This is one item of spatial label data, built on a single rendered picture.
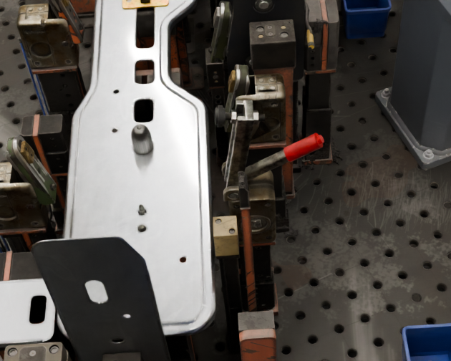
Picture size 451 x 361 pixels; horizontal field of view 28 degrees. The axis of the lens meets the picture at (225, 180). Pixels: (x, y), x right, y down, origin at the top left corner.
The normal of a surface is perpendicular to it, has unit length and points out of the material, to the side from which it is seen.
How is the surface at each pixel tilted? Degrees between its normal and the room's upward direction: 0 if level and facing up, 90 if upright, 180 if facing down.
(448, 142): 90
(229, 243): 90
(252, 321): 0
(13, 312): 0
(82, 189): 0
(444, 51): 90
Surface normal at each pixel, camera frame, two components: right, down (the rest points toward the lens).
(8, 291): -0.06, -0.59
